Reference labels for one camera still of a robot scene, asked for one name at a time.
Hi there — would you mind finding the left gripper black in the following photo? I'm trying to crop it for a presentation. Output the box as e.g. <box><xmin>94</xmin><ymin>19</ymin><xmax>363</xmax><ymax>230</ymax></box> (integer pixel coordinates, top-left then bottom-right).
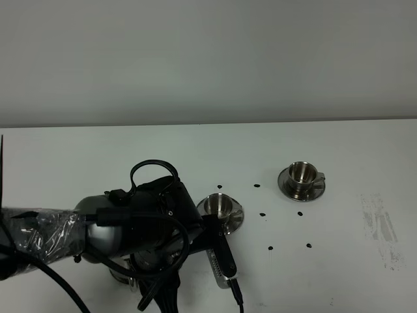
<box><xmin>124</xmin><ymin>176</ymin><xmax>205</xmax><ymax>312</ymax></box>

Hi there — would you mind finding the stainless steel teapot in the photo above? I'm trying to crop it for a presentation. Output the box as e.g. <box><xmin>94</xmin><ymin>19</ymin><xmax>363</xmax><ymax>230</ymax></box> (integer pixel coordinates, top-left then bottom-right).
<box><xmin>109</xmin><ymin>257</ymin><xmax>141</xmax><ymax>291</ymax></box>

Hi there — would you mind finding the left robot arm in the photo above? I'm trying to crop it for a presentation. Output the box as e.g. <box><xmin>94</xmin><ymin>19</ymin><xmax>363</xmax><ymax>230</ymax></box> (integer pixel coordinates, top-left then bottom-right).
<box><xmin>1</xmin><ymin>176</ymin><xmax>206</xmax><ymax>312</ymax></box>

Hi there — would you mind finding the near steel teacup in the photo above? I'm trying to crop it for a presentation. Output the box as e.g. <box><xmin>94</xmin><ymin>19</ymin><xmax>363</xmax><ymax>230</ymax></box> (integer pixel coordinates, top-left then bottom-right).
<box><xmin>203</xmin><ymin>193</ymin><xmax>243</xmax><ymax>224</ymax></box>

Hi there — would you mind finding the steel teacup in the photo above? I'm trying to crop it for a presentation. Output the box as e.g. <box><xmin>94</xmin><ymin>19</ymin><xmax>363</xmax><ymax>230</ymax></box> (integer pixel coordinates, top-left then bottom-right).
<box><xmin>288</xmin><ymin>161</ymin><xmax>325</xmax><ymax>191</ymax></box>
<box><xmin>203</xmin><ymin>193</ymin><xmax>243</xmax><ymax>224</ymax></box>

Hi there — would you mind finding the near steel saucer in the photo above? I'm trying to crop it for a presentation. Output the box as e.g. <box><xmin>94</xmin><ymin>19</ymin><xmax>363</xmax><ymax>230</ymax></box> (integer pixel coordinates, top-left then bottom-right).
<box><xmin>197</xmin><ymin>198</ymin><xmax>244</xmax><ymax>235</ymax></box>

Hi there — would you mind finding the steel saucer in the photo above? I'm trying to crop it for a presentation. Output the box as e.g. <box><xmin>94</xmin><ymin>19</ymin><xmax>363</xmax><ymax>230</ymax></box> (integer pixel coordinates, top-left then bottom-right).
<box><xmin>278</xmin><ymin>168</ymin><xmax>326</xmax><ymax>202</ymax></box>
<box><xmin>197</xmin><ymin>198</ymin><xmax>244</xmax><ymax>235</ymax></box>

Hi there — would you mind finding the far steel saucer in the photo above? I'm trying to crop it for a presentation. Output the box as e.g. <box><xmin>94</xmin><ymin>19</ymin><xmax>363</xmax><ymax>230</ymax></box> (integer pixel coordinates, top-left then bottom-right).
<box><xmin>278</xmin><ymin>168</ymin><xmax>326</xmax><ymax>202</ymax></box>

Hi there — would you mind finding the far steel teacup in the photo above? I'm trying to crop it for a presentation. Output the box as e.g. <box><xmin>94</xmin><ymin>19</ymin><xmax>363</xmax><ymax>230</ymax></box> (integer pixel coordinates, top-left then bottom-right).
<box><xmin>288</xmin><ymin>161</ymin><xmax>325</xmax><ymax>191</ymax></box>

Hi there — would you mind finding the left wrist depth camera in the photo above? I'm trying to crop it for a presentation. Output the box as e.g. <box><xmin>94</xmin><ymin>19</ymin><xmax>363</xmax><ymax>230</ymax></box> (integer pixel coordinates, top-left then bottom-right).
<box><xmin>203</xmin><ymin>215</ymin><xmax>237</xmax><ymax>289</ymax></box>

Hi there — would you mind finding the left camera black cable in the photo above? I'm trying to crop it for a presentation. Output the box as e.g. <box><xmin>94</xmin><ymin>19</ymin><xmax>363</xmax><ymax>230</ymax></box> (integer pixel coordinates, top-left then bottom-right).
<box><xmin>0</xmin><ymin>158</ymin><xmax>245</xmax><ymax>313</ymax></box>

